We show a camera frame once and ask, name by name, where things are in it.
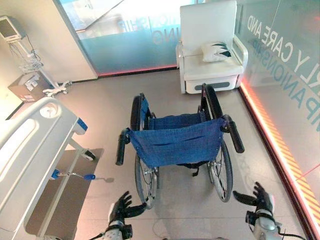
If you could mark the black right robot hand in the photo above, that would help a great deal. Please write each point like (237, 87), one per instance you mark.
(260, 200)

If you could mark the white patterned cushion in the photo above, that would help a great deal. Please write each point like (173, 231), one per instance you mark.
(217, 51)

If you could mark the white armchair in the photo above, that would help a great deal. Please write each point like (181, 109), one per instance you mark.
(210, 47)

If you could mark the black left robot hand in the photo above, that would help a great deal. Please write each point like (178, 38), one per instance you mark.
(120, 208)

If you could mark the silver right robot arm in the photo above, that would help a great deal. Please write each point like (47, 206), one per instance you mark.
(266, 226)

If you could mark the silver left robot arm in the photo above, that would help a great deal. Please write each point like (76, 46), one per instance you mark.
(116, 232)

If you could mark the patient monitor on stand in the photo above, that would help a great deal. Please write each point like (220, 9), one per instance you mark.
(27, 52)

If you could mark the blue fabric wheelchair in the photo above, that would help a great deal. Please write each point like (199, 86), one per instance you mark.
(180, 140)

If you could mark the brown cardboard box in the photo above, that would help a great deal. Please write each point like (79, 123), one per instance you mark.
(27, 88)

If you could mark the white hospital bed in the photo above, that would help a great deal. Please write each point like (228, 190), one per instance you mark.
(32, 160)

